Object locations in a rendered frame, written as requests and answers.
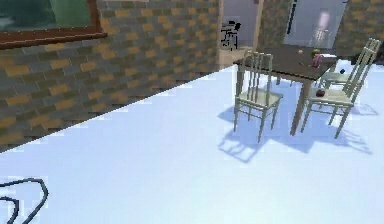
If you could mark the grey fridge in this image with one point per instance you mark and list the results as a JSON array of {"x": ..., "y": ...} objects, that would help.
[{"x": 310, "y": 23}]

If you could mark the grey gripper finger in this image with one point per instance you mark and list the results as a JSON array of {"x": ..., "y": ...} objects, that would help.
[
  {"x": 15, "y": 206},
  {"x": 45, "y": 190}
]

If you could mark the brown framed window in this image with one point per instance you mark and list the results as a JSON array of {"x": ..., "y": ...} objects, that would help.
[{"x": 46, "y": 16}]

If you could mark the red apple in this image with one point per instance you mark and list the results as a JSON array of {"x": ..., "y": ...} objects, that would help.
[{"x": 320, "y": 92}]

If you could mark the pink bottle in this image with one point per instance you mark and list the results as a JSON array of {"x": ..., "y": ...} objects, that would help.
[{"x": 316, "y": 60}]

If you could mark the dark brown dining table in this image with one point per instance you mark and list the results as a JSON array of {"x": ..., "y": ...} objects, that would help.
[{"x": 290, "y": 65}]

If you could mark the black chair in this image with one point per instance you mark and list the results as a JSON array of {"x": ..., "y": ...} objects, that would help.
[{"x": 230, "y": 35}]

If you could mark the green apple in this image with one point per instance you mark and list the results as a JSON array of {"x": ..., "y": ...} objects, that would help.
[{"x": 315, "y": 52}]

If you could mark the small dark blue object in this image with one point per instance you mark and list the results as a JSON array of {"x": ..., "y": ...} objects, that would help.
[{"x": 342, "y": 71}]

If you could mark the pale green wooden chair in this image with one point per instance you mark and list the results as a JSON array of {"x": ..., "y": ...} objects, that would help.
[
  {"x": 333, "y": 96},
  {"x": 258, "y": 97},
  {"x": 333, "y": 77}
]

